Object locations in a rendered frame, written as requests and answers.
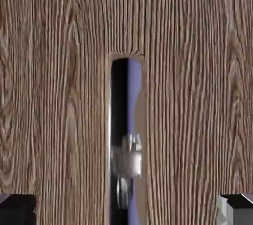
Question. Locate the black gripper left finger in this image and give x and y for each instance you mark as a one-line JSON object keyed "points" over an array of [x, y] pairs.
{"points": [[17, 210]]}

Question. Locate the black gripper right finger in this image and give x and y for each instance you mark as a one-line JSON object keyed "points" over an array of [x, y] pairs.
{"points": [[237, 211]]}

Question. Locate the brown wooden drawer front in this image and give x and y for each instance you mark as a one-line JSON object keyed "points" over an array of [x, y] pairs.
{"points": [[59, 90]]}

